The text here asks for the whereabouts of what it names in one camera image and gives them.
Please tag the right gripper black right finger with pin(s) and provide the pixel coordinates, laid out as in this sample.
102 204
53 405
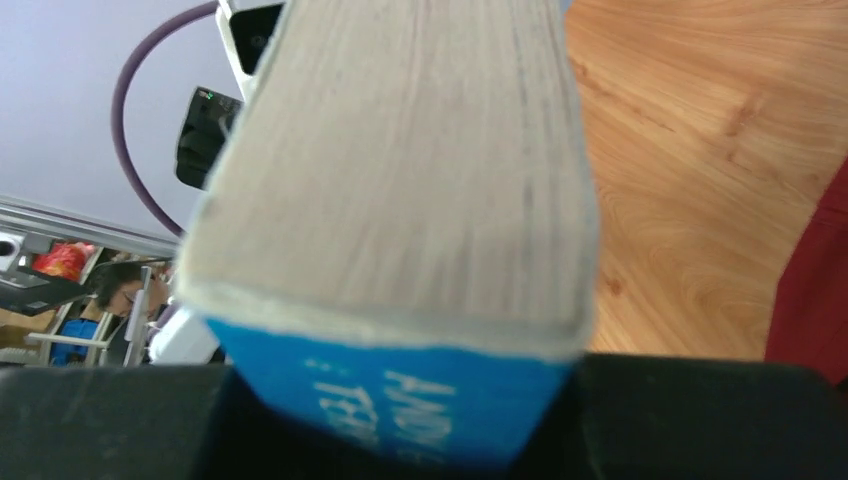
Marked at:
640 417

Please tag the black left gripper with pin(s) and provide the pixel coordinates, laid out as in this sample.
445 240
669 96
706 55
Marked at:
209 117

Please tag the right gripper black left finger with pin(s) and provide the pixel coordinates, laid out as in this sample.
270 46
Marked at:
128 423

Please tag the person with glasses background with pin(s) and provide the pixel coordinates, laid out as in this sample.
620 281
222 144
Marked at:
115 287

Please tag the blue puzzle box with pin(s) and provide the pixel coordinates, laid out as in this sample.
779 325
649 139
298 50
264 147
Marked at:
399 242

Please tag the red bag in background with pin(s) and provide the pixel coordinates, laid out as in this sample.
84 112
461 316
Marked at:
65 260

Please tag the red student backpack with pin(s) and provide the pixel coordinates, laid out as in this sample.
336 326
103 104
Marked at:
809 319

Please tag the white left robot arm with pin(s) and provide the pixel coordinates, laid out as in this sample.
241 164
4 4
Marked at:
179 337

